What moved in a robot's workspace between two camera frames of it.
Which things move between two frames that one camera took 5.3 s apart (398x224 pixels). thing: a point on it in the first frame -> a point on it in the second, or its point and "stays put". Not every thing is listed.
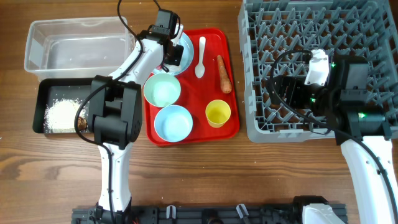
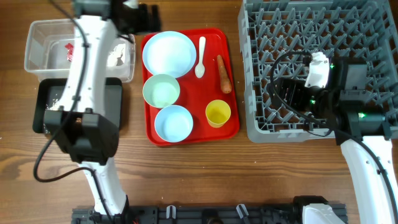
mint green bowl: (161, 90) stays put
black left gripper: (176, 58) -> (140, 25)
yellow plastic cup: (217, 112) stays put
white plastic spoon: (200, 70) stays put
